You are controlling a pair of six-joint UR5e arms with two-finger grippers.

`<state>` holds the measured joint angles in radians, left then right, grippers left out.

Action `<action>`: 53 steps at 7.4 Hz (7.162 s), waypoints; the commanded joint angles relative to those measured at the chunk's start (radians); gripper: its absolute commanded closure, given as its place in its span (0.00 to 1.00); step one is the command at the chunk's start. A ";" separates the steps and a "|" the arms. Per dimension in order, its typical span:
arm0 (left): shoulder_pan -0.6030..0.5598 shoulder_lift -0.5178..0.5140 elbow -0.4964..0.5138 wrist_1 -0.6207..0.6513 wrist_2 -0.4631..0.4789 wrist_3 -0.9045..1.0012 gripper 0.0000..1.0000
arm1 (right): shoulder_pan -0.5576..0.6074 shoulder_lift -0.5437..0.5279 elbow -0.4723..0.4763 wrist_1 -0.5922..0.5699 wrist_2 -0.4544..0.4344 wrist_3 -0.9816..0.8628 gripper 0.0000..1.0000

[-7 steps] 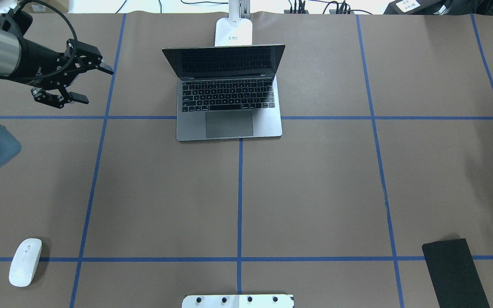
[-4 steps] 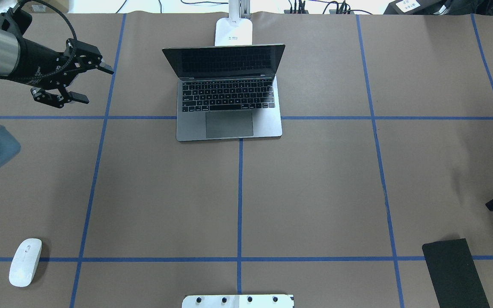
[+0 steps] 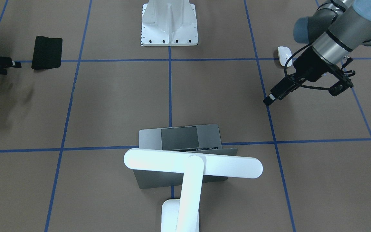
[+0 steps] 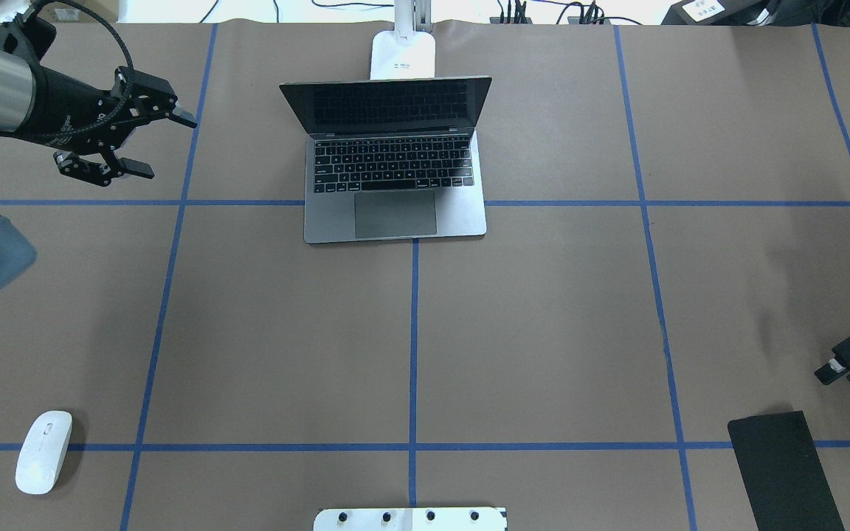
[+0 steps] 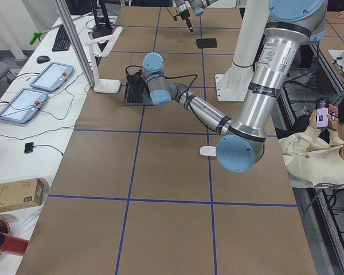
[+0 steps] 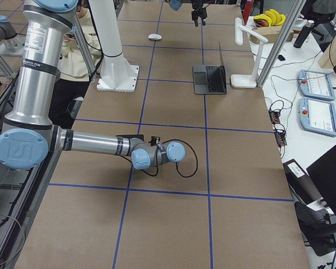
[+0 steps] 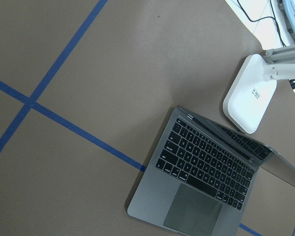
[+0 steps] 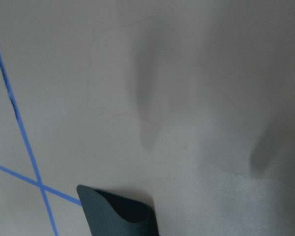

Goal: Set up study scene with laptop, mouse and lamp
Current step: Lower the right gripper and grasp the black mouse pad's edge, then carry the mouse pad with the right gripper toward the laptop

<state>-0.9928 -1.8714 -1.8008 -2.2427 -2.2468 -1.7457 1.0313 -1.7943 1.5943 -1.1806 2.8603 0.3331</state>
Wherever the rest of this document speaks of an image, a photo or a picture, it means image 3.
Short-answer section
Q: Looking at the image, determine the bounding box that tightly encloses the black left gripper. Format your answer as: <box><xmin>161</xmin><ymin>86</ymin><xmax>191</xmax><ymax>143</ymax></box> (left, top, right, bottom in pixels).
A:
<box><xmin>262</xmin><ymin>45</ymin><xmax>329</xmax><ymax>107</ymax></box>

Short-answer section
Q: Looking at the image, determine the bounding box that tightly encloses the grey laptop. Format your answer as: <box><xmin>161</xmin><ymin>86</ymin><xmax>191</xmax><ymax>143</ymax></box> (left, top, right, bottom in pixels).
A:
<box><xmin>133</xmin><ymin>124</ymin><xmax>238</xmax><ymax>189</ymax></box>

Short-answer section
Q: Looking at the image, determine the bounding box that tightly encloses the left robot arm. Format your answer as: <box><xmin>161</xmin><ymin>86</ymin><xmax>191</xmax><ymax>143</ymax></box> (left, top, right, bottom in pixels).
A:
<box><xmin>263</xmin><ymin>0</ymin><xmax>371</xmax><ymax>106</ymax></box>

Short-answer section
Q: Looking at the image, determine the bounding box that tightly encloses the black mouse pad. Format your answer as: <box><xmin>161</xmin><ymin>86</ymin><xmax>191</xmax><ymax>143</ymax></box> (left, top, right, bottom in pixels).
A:
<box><xmin>31</xmin><ymin>36</ymin><xmax>63</xmax><ymax>70</ymax></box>

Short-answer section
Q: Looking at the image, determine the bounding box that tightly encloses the white desk lamp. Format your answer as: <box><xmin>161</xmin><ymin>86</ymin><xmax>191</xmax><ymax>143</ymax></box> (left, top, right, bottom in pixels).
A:
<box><xmin>124</xmin><ymin>148</ymin><xmax>263</xmax><ymax>232</ymax></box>

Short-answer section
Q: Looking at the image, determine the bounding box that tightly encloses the white wireless mouse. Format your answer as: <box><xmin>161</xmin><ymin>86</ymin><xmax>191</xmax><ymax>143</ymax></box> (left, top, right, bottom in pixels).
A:
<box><xmin>277</xmin><ymin>46</ymin><xmax>292</xmax><ymax>67</ymax></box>

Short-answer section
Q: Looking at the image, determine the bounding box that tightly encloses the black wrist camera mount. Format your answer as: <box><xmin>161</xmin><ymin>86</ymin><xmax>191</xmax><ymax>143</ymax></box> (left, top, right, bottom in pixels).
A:
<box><xmin>328</xmin><ymin>57</ymin><xmax>356</xmax><ymax>96</ymax></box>

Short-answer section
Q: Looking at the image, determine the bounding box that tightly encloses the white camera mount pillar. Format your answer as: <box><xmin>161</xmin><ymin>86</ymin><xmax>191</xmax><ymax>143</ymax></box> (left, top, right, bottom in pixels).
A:
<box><xmin>140</xmin><ymin>0</ymin><xmax>199</xmax><ymax>47</ymax></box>

